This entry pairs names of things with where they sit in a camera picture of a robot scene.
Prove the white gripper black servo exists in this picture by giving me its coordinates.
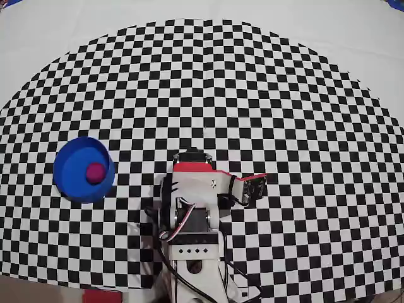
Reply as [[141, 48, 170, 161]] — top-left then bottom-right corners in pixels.
[[172, 147, 213, 167]]

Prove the pink faceted ball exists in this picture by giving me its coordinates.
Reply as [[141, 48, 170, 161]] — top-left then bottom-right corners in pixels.
[[85, 162, 107, 185]]

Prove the blue round box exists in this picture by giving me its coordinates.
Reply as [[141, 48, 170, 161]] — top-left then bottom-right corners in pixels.
[[52, 136, 116, 203]]

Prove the red flat box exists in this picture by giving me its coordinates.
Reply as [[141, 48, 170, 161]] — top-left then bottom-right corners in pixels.
[[82, 289, 123, 303]]

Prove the black white checkered cloth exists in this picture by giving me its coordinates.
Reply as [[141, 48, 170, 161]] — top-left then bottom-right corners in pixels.
[[0, 0, 404, 299]]

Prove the white red servo wire bundle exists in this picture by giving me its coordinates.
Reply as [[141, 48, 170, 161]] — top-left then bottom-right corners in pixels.
[[159, 197, 196, 244]]

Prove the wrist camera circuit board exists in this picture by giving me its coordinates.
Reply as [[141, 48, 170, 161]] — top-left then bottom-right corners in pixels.
[[241, 174, 268, 205]]

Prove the black power cable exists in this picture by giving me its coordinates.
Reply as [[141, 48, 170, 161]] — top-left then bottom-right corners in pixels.
[[145, 206, 263, 300]]

